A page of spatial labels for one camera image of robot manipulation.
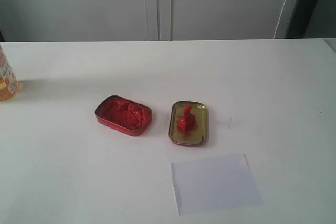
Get red plastic stamp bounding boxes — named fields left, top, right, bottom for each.
left=177, top=105, right=196, bottom=131

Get red ink paste tin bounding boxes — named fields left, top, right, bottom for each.
left=95, top=95, right=153, bottom=136

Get gold tin lid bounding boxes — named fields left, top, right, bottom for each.
left=168, top=101, right=208, bottom=147

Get white paper sheet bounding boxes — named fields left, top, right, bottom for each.
left=171, top=154, right=264, bottom=215

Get orange transparent bottle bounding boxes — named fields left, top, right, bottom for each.
left=0, top=47, right=19, bottom=101

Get grey cabinet doors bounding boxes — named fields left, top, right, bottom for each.
left=1, top=0, right=297, bottom=42

